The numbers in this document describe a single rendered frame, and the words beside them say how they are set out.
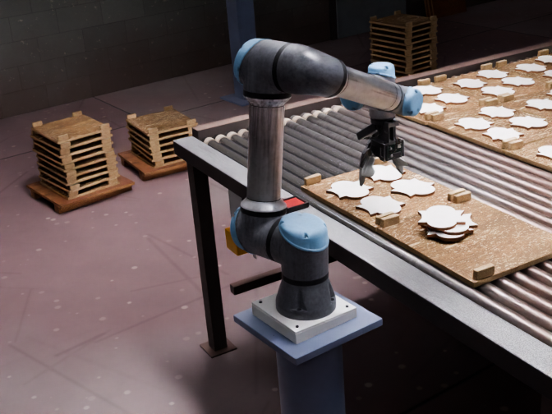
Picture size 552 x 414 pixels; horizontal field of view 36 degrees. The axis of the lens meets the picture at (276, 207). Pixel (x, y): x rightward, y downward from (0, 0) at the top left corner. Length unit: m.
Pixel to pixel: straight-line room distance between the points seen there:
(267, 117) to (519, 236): 0.80
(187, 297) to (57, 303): 0.63
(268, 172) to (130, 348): 1.87
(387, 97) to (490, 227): 0.53
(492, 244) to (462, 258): 0.12
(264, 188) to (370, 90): 0.35
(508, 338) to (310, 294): 0.47
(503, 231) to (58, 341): 2.21
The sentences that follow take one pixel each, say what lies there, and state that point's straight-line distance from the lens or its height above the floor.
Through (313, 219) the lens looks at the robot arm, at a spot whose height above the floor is 1.13.
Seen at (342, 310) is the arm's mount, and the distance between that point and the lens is 2.15.
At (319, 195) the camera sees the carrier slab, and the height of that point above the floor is 0.94.
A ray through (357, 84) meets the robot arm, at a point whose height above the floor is 1.43.
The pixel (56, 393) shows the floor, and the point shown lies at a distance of 3.64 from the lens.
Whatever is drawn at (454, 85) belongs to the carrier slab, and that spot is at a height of 0.94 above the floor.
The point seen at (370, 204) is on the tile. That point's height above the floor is 0.95.
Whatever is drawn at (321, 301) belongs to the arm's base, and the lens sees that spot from 2.10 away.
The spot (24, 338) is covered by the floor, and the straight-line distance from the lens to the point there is 4.06.
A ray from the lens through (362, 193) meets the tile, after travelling 2.68.
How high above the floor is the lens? 1.99
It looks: 23 degrees down
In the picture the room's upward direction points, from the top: 5 degrees counter-clockwise
